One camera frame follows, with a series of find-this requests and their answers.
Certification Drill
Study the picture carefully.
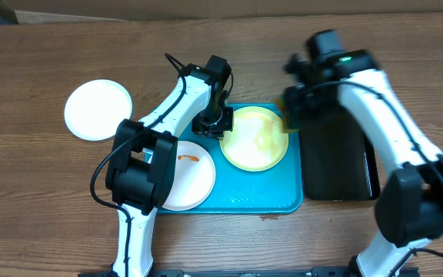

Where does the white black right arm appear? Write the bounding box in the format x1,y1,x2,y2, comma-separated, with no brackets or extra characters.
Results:
277,30,443,276

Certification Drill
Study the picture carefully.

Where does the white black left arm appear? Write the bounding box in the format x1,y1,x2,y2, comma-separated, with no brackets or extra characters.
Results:
100,55,233,276

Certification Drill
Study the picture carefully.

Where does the green yellow sponge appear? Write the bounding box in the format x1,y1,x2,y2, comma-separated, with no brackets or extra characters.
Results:
275,98,301,133

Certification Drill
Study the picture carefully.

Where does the black water tray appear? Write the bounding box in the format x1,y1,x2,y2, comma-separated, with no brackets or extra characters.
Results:
299,110,380,201

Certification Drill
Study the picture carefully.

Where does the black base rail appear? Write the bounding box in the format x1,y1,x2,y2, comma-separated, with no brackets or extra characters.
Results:
77,265,422,277

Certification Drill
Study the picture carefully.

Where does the white plate with ketchup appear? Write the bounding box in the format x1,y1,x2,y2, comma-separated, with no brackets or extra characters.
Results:
162,141,216,212

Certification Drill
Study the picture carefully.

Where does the yellow plate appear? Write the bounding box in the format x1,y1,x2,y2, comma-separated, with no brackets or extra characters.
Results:
220,106,289,172

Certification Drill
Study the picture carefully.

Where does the teal plastic tray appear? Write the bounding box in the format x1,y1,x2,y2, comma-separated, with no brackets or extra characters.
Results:
142,102,304,215

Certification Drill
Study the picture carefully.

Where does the brown cardboard backdrop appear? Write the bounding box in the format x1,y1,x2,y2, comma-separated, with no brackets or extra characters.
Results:
0,0,443,22

